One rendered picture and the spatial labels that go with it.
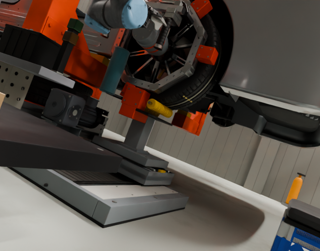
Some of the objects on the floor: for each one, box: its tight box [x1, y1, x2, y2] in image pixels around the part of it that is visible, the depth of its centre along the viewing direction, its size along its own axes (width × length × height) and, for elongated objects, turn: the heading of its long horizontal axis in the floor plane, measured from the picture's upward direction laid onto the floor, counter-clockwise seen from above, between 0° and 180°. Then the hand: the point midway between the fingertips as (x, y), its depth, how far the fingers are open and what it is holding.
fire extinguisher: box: [281, 172, 306, 207], centre depth 443 cm, size 24×24×56 cm
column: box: [0, 60, 34, 170], centre depth 115 cm, size 10×10×42 cm
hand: (155, 21), depth 126 cm, fingers open, 11 cm apart
